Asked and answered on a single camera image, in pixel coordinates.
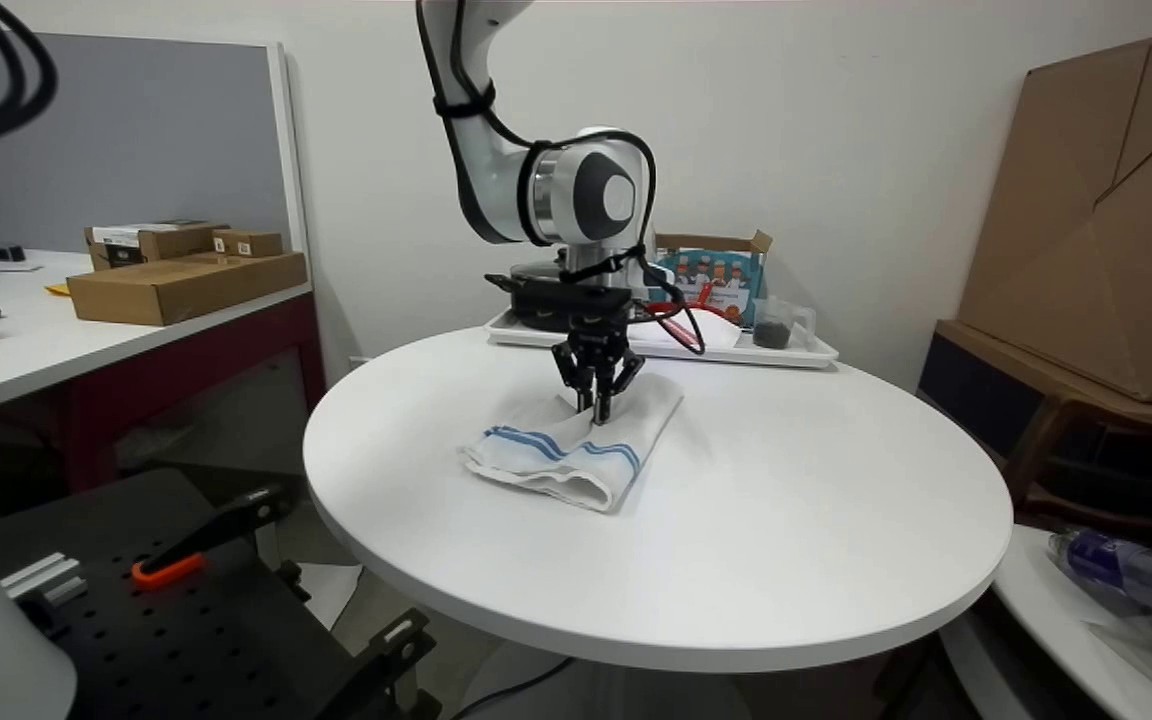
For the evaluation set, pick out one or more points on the white towel with blue stripes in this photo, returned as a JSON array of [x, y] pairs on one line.
[[542, 441]]

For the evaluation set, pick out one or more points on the flat cardboard box on desk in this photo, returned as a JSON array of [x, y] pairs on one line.
[[182, 290]]

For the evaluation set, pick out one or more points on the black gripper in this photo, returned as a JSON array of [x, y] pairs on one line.
[[550, 312]]

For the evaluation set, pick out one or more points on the black clamp with orange handle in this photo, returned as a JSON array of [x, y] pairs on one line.
[[231, 523]]

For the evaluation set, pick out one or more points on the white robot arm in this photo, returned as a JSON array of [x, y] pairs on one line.
[[587, 198]]

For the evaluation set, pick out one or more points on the white side desk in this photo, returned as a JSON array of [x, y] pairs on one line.
[[96, 382]]

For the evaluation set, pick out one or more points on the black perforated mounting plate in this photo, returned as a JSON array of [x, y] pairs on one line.
[[235, 642]]

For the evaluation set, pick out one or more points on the dark wooden low cabinet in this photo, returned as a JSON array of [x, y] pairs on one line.
[[1069, 451]]

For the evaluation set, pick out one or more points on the large brown cardboard box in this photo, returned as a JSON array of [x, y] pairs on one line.
[[1064, 244]]

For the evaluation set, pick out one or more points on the blue picture box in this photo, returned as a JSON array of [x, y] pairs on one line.
[[723, 275]]

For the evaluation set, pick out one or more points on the small open cardboard box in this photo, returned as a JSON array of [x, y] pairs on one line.
[[117, 244]]

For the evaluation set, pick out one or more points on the white rectangular tray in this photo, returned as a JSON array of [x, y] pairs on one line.
[[724, 340]]

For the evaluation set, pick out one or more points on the grey partition panel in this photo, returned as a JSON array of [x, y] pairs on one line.
[[144, 130]]

